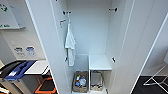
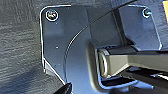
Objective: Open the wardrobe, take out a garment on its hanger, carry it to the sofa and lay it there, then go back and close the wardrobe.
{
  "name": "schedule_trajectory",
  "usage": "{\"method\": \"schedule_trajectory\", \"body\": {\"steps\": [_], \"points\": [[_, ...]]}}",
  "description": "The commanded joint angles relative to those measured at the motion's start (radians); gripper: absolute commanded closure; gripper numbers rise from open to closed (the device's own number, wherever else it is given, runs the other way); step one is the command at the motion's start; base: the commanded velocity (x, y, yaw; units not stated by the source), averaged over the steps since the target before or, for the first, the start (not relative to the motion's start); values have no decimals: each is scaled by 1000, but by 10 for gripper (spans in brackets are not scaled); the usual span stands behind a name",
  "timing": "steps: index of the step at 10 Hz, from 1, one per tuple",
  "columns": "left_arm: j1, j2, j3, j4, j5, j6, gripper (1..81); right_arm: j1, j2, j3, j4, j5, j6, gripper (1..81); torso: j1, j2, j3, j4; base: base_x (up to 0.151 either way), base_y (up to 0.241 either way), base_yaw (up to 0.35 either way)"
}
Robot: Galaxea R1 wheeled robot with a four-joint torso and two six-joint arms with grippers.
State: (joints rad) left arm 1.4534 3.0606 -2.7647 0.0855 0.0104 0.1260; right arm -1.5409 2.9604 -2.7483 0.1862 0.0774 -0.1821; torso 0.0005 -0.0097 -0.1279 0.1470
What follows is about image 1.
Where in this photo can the orange folding stand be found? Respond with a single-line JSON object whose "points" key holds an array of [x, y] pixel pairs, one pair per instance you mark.
{"points": [[46, 87]]}

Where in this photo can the white wardrobe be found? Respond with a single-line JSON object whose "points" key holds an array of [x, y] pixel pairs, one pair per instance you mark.
{"points": [[90, 33]]}

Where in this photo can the black door hinge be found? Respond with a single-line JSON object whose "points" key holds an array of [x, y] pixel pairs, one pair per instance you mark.
{"points": [[113, 60], [65, 59]]}

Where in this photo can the black wall hook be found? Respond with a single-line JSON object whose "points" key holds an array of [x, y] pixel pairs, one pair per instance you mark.
{"points": [[113, 9], [66, 13]]}

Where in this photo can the white clothes hanger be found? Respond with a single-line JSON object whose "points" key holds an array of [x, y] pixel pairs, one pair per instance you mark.
{"points": [[69, 19]]}

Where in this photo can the wall sign dark print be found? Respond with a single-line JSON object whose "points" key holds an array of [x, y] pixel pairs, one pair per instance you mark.
{"points": [[19, 51]]}

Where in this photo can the white shirt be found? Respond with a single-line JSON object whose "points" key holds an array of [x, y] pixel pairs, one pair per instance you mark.
{"points": [[70, 45]]}

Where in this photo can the white metal folding rack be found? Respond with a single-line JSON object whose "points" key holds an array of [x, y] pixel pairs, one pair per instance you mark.
{"points": [[158, 79]]}

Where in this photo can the grey wall panel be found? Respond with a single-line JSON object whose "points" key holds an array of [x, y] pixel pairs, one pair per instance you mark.
{"points": [[10, 15]]}

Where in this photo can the blue fabric bag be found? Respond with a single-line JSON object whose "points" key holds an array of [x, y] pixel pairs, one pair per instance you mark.
{"points": [[18, 70]]}

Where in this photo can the wall sign blue print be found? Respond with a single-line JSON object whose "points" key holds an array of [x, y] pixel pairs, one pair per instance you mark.
{"points": [[30, 51]]}

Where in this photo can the orange-striped label sticker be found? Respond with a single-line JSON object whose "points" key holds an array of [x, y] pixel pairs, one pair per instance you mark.
{"points": [[62, 22]]}

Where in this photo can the white inner shelf unit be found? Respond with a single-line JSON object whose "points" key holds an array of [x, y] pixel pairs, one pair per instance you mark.
{"points": [[99, 62]]}

